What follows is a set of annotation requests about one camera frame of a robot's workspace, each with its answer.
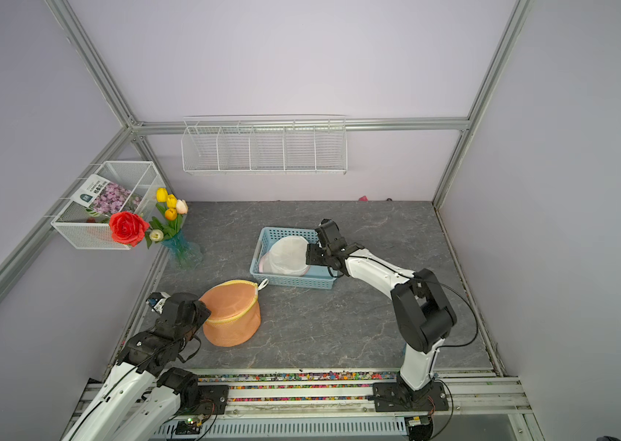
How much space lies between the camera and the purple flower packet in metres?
0.72

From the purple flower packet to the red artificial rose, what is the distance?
0.12 metres

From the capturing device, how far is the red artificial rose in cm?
66
